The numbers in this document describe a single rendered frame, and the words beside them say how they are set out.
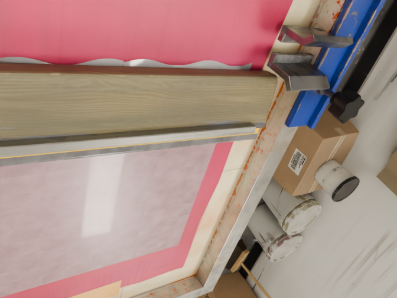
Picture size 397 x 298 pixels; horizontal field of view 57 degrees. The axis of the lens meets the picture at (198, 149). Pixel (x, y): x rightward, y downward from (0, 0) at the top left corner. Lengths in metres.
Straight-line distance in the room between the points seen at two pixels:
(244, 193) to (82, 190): 0.29
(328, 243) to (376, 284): 0.40
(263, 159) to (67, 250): 0.34
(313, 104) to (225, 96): 0.16
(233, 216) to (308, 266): 2.46
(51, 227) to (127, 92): 0.24
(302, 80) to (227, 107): 0.10
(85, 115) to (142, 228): 0.30
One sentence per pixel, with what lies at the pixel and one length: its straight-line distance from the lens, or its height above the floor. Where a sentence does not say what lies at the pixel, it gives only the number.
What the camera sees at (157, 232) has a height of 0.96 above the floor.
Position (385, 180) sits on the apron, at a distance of 2.46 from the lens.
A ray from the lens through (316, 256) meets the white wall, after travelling 3.04.
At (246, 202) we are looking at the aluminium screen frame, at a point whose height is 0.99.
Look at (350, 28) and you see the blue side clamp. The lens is 0.53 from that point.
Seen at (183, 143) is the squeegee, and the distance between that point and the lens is 0.46.
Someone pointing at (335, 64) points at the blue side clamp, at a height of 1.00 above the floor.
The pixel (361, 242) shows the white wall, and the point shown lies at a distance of 2.76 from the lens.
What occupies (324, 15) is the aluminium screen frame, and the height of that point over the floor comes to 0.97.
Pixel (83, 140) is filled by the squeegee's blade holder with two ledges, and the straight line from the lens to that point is 0.38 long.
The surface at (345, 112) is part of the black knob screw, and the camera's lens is 0.51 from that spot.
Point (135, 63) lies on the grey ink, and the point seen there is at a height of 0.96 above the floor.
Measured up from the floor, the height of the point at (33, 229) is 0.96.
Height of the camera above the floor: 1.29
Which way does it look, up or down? 38 degrees down
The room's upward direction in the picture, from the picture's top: 143 degrees clockwise
